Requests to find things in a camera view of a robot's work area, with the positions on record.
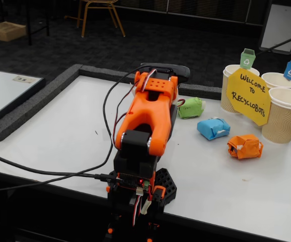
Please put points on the blue paper wad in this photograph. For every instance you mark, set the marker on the blue paper wad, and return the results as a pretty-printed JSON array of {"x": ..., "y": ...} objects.
[{"x": 212, "y": 128}]

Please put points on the orange paper wad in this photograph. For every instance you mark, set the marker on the orange paper wad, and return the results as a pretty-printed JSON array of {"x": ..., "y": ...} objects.
[{"x": 247, "y": 147}]

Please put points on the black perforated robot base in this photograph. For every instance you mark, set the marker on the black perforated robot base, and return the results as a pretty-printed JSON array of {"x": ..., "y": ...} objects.
[{"x": 166, "y": 184}]

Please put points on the orange and black robot arm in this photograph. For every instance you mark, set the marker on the orange and black robot arm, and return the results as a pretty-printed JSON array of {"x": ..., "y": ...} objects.
[{"x": 145, "y": 113}]

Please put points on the green paper wad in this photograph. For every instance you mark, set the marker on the green paper wad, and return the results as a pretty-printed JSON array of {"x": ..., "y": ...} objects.
[{"x": 189, "y": 108}]

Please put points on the long grey foam border strip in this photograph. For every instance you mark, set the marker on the long grey foam border strip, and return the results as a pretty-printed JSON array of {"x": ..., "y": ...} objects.
[
  {"x": 105, "y": 73},
  {"x": 34, "y": 100}
]

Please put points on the short grey foam border strip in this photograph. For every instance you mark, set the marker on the short grey foam border strip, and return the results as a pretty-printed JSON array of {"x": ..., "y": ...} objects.
[{"x": 201, "y": 91}]

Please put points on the ribbed beige paper cup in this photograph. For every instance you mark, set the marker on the ribbed beige paper cup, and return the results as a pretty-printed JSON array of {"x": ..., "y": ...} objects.
[
  {"x": 226, "y": 100},
  {"x": 281, "y": 123},
  {"x": 276, "y": 79}
]

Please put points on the yellow welcome sign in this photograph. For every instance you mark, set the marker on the yellow welcome sign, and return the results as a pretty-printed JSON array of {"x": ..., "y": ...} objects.
[{"x": 248, "y": 98}]

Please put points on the green recycling bin tag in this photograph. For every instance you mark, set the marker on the green recycling bin tag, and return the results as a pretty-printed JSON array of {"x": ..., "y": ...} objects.
[{"x": 247, "y": 60}]

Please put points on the yellow metal legged chair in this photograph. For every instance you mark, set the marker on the yellow metal legged chair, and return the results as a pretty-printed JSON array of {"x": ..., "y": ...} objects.
[{"x": 85, "y": 15}]

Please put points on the small paper label sticker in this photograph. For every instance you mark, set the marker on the small paper label sticker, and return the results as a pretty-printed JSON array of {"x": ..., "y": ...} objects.
[{"x": 24, "y": 79}]

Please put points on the black framed whiteboard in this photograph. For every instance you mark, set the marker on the black framed whiteboard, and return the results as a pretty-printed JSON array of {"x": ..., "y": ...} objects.
[{"x": 4, "y": 93}]

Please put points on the black metal table leg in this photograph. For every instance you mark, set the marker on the black metal table leg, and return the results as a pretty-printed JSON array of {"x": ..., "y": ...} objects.
[{"x": 29, "y": 22}]

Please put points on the black slanted stand rod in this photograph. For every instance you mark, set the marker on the black slanted stand rod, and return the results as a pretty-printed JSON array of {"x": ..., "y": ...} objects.
[{"x": 279, "y": 45}]

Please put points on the brown cardboard box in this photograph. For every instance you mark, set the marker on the brown cardboard box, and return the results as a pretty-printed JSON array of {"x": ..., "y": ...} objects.
[{"x": 5, "y": 31}]

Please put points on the white framed panel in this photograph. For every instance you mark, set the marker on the white framed panel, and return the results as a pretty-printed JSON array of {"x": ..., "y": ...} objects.
[{"x": 281, "y": 25}]

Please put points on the orange controller board mount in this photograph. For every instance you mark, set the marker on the orange controller board mount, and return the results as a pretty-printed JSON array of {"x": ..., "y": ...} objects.
[{"x": 133, "y": 181}]

